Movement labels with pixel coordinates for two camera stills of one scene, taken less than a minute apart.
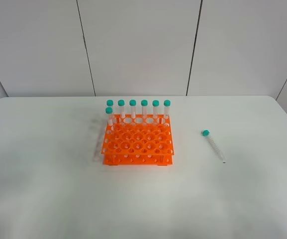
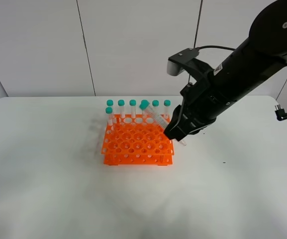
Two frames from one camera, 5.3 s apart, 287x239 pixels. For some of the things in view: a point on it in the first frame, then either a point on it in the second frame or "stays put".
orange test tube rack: [139, 140] stays put
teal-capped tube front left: [109, 110] stays put
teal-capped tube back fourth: [144, 103] stays put
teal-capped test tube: [206, 133] -> [143, 105]
